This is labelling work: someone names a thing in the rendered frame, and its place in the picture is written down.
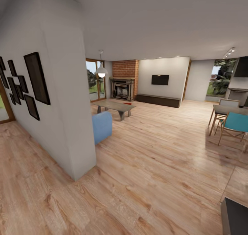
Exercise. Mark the breakfast table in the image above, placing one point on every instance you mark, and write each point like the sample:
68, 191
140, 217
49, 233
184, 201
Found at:
223, 110

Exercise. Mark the picture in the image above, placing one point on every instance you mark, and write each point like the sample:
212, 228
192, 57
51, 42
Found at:
13, 72
34, 68
29, 100
14, 96

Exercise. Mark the coffee table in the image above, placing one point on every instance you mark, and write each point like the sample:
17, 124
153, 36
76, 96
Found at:
122, 108

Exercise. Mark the wall mounted tv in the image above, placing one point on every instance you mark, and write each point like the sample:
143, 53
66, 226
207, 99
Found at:
160, 79

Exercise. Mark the wood fireplace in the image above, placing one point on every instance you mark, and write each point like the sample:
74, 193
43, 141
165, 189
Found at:
122, 89

